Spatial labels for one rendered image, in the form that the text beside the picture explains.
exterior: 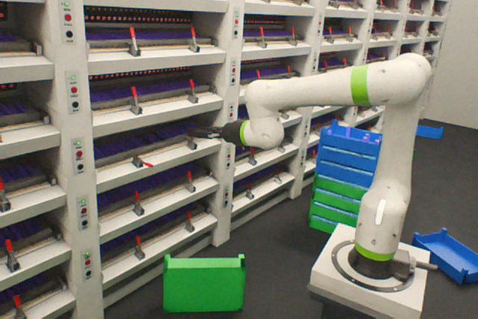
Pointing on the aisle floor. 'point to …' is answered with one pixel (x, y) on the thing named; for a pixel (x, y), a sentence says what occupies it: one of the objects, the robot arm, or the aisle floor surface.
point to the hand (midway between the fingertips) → (197, 131)
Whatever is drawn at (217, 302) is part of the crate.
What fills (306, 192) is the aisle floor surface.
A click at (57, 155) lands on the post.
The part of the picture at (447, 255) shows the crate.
